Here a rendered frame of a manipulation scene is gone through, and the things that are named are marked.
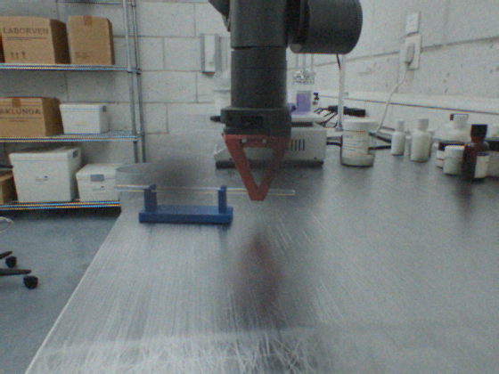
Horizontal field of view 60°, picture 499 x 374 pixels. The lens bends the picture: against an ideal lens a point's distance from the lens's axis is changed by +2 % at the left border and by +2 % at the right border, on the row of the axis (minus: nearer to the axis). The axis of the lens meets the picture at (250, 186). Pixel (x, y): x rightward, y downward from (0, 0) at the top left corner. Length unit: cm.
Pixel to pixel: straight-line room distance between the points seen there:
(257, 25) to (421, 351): 30
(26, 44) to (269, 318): 284
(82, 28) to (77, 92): 55
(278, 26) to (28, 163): 271
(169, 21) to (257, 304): 301
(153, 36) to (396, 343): 307
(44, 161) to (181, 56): 116
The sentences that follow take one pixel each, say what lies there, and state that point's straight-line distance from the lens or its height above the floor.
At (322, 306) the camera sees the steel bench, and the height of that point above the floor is 75.
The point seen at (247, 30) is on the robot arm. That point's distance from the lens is 42.
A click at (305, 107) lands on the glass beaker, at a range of 77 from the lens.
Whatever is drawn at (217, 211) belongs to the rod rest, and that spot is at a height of 76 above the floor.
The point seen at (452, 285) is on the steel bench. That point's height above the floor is 75.
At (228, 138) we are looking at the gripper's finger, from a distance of 42.
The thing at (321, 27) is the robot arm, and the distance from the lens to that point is 44.
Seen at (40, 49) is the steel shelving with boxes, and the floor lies 108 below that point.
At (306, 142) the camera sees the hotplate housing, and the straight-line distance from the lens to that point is 75.
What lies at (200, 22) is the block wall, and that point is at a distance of 323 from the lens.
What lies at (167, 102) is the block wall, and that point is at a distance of 322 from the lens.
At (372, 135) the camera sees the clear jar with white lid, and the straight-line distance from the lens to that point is 78.
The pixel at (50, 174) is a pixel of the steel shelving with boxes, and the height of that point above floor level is 32.
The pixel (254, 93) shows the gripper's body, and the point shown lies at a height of 89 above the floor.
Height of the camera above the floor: 90
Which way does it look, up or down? 14 degrees down
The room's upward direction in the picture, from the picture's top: straight up
